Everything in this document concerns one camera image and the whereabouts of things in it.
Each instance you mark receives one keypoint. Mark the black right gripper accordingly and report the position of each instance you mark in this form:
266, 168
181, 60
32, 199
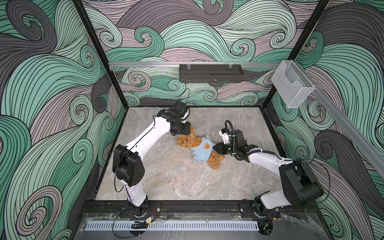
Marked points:
220, 148

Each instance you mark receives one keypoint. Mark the aluminium back wall rail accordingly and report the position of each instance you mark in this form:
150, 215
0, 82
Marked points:
139, 64

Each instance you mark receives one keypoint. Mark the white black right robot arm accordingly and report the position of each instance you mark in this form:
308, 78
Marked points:
300, 185

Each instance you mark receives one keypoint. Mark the white slotted cable duct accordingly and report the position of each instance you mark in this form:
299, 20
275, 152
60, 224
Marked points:
175, 226

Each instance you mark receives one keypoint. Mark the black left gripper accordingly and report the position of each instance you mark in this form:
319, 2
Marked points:
185, 130

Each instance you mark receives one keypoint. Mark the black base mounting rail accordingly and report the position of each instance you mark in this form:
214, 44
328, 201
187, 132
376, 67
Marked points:
158, 208

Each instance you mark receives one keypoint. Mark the brown teddy bear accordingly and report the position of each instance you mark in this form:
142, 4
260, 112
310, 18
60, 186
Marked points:
192, 140

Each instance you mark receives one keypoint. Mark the aluminium right wall rail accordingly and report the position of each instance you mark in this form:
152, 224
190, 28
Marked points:
340, 105

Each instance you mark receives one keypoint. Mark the clear plastic wall holder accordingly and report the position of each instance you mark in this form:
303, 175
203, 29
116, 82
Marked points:
292, 83

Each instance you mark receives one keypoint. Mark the aluminium wall rail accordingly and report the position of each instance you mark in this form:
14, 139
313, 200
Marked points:
139, 64
340, 105

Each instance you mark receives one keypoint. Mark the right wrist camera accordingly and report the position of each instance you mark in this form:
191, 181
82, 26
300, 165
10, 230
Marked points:
226, 136

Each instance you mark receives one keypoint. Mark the black perforated wall tray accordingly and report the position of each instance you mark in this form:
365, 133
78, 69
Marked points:
217, 74

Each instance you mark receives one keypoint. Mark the light blue bear hoodie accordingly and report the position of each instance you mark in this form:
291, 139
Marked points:
204, 150

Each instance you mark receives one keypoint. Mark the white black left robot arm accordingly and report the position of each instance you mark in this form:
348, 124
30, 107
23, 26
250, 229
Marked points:
128, 164

